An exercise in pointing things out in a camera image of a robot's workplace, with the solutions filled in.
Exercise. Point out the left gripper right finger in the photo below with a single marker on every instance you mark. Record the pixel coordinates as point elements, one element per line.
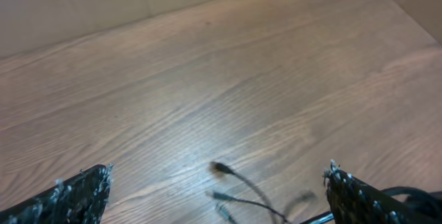
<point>354,201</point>

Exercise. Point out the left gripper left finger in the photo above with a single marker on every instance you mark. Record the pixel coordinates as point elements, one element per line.
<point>79,199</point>

